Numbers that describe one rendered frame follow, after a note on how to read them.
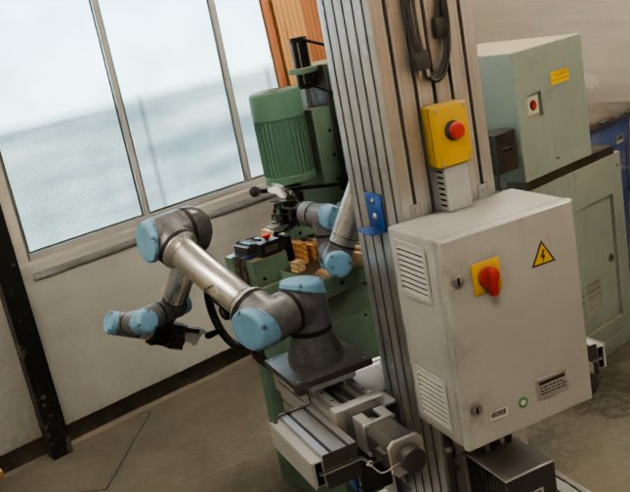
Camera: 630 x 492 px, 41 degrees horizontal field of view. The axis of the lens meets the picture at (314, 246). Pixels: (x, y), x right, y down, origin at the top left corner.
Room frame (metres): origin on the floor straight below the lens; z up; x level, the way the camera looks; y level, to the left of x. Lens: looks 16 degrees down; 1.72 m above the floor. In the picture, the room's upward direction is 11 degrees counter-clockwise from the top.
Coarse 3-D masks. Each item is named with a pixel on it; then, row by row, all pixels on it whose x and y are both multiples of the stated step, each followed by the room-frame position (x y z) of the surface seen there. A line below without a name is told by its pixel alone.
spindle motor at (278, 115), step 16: (256, 96) 2.78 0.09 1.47; (272, 96) 2.76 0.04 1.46; (288, 96) 2.77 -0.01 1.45; (256, 112) 2.79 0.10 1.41; (272, 112) 2.76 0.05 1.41; (288, 112) 2.76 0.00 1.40; (304, 112) 2.85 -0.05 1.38; (256, 128) 2.82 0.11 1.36; (272, 128) 2.76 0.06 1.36; (288, 128) 2.76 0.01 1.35; (304, 128) 2.81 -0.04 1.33; (272, 144) 2.77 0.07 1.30; (288, 144) 2.76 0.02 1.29; (304, 144) 2.79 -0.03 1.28; (272, 160) 2.78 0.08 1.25; (288, 160) 2.76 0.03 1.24; (304, 160) 2.78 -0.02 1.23; (272, 176) 2.79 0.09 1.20; (288, 176) 2.76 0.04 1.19; (304, 176) 2.77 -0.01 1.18
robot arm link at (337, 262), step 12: (348, 192) 2.25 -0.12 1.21; (348, 204) 2.24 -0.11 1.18; (348, 216) 2.24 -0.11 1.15; (336, 228) 2.25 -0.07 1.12; (348, 228) 2.23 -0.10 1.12; (336, 240) 2.24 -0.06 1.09; (348, 240) 2.23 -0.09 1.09; (324, 252) 2.28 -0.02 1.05; (336, 252) 2.22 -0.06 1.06; (348, 252) 2.23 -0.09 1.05; (324, 264) 2.23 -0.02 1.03; (336, 264) 2.21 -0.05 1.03; (348, 264) 2.21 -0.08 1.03; (336, 276) 2.22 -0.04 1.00
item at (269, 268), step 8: (272, 256) 2.67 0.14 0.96; (280, 256) 2.69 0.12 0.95; (232, 264) 2.74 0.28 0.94; (248, 264) 2.66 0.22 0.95; (256, 264) 2.64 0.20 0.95; (264, 264) 2.65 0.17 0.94; (272, 264) 2.67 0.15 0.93; (280, 264) 2.69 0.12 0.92; (288, 264) 2.70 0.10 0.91; (248, 272) 2.67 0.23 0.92; (256, 272) 2.63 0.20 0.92; (264, 272) 2.65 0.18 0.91; (272, 272) 2.67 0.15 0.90; (256, 280) 2.63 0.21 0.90; (264, 280) 2.65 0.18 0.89; (272, 280) 2.66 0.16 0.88
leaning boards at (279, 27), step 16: (272, 0) 4.39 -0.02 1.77; (288, 0) 4.45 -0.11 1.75; (304, 0) 4.55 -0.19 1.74; (272, 16) 4.41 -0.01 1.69; (288, 16) 4.43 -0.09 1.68; (304, 16) 4.53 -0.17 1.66; (272, 32) 4.39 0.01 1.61; (288, 32) 4.41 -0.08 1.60; (304, 32) 4.47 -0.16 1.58; (320, 32) 4.58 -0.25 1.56; (272, 48) 4.37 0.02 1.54; (288, 48) 4.40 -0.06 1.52; (320, 48) 4.56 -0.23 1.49; (288, 64) 4.38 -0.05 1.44; (288, 80) 4.38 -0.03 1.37
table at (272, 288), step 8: (232, 256) 2.97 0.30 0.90; (312, 264) 2.69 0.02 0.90; (280, 272) 2.68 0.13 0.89; (288, 272) 2.65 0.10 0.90; (296, 272) 2.63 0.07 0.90; (304, 272) 2.61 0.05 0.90; (312, 272) 2.60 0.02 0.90; (352, 272) 2.56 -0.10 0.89; (360, 272) 2.58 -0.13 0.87; (280, 280) 2.67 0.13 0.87; (328, 280) 2.51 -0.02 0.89; (336, 280) 2.52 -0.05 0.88; (344, 280) 2.54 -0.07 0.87; (352, 280) 2.56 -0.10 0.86; (360, 280) 2.58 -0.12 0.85; (264, 288) 2.62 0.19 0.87; (272, 288) 2.64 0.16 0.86; (328, 288) 2.50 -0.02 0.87; (336, 288) 2.52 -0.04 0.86; (344, 288) 2.54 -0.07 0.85; (328, 296) 2.50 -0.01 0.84
